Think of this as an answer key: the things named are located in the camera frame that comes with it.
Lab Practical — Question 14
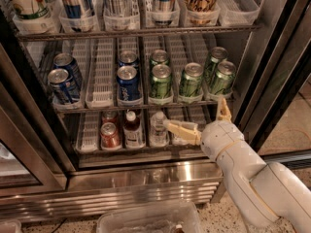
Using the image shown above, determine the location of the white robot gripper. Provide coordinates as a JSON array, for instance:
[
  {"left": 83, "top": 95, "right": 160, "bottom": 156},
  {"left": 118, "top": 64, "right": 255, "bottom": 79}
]
[{"left": 163, "top": 97, "right": 244, "bottom": 161}]

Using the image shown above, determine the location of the green soda can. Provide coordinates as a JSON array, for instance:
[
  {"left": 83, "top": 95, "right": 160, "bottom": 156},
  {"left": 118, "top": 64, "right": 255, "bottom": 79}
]
[{"left": 179, "top": 62, "right": 203, "bottom": 97}]

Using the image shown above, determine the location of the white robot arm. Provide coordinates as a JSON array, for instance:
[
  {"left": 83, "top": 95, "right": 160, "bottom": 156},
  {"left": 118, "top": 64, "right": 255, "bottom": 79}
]
[{"left": 163, "top": 98, "right": 311, "bottom": 233}]

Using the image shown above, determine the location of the green can front right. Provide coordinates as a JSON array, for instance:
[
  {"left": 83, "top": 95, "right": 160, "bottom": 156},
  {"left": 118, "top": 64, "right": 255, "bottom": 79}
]
[{"left": 209, "top": 61, "right": 236, "bottom": 95}]

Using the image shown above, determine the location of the green can front middle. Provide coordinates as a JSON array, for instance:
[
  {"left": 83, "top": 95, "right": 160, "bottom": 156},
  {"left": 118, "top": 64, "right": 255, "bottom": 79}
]
[{"left": 150, "top": 64, "right": 172, "bottom": 99}]

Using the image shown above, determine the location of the green can back right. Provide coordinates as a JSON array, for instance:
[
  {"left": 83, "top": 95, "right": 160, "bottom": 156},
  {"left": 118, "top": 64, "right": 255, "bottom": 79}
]
[{"left": 204, "top": 47, "right": 228, "bottom": 83}]

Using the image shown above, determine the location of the green can back middle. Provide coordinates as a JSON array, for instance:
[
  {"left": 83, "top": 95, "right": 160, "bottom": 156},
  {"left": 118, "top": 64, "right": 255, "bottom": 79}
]
[{"left": 149, "top": 50, "right": 170, "bottom": 69}]

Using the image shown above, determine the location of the blue can front centre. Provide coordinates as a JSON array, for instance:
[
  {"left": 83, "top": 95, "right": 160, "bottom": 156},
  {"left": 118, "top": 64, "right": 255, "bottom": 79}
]
[{"left": 117, "top": 66, "right": 141, "bottom": 101}]

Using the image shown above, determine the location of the red can front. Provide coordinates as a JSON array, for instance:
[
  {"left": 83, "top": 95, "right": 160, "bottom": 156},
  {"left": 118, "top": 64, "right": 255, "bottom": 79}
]
[{"left": 100, "top": 122, "right": 121, "bottom": 149}]

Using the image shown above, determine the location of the red can back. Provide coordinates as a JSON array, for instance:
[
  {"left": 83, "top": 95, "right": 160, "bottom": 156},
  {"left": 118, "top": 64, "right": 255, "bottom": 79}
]
[{"left": 101, "top": 111, "right": 118, "bottom": 124}]

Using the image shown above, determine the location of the blue can back centre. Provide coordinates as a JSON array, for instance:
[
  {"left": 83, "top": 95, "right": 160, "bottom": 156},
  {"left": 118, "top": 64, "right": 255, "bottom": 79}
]
[{"left": 119, "top": 50, "right": 139, "bottom": 69}]

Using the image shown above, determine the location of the empty white tray middle shelf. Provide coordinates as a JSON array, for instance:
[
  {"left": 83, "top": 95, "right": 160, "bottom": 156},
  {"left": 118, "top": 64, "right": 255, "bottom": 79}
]
[{"left": 86, "top": 38, "right": 115, "bottom": 109}]

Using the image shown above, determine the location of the empty white tray shelf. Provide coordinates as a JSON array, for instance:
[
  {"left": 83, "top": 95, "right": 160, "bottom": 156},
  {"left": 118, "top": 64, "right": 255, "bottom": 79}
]
[
  {"left": 86, "top": 38, "right": 115, "bottom": 109},
  {"left": 217, "top": 0, "right": 259, "bottom": 26}
]

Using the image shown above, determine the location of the empty white tray top shelf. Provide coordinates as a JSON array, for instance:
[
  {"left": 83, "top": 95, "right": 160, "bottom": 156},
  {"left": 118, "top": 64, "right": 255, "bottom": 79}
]
[{"left": 217, "top": 0, "right": 259, "bottom": 26}]

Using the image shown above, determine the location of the orange tall can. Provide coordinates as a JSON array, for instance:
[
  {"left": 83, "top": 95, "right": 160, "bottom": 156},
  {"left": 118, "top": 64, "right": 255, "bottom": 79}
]
[{"left": 184, "top": 0, "right": 217, "bottom": 25}]

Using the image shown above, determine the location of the stainless steel fridge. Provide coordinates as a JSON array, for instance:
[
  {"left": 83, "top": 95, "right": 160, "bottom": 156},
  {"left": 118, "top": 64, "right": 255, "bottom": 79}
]
[{"left": 0, "top": 0, "right": 311, "bottom": 222}]

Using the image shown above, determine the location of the blue red energy can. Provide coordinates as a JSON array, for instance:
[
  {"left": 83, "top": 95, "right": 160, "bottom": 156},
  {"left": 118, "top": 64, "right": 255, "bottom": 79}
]
[{"left": 152, "top": 0, "right": 175, "bottom": 25}]

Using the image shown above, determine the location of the blue can front left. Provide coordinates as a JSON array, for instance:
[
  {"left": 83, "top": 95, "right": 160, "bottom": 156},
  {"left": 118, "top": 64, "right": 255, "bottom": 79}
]
[{"left": 48, "top": 68, "right": 80, "bottom": 105}]

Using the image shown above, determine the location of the blue can back left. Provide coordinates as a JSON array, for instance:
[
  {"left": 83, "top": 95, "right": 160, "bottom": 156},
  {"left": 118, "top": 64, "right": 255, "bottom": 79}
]
[{"left": 53, "top": 53, "right": 83, "bottom": 88}]

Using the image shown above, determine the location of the white tall can top shelf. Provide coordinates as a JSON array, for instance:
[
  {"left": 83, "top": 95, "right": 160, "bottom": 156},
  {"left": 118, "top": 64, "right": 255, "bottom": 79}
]
[{"left": 9, "top": 0, "right": 51, "bottom": 20}]

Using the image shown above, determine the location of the clear water bottle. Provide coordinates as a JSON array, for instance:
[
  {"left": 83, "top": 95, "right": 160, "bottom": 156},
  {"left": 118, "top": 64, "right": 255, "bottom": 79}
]
[{"left": 150, "top": 111, "right": 169, "bottom": 147}]

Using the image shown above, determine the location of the brown drink bottle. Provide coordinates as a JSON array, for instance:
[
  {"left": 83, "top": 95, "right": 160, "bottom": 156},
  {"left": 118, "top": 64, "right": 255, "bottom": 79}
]
[{"left": 123, "top": 111, "right": 144, "bottom": 149}]

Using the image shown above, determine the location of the clear plastic bin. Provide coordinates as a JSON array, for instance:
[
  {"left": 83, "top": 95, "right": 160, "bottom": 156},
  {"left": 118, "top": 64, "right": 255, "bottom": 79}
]
[{"left": 96, "top": 200, "right": 203, "bottom": 233}]

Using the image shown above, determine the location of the small clear bin corner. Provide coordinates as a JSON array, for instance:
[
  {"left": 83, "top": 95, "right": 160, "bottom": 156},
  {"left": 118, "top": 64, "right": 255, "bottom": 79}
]
[{"left": 0, "top": 220, "right": 22, "bottom": 233}]

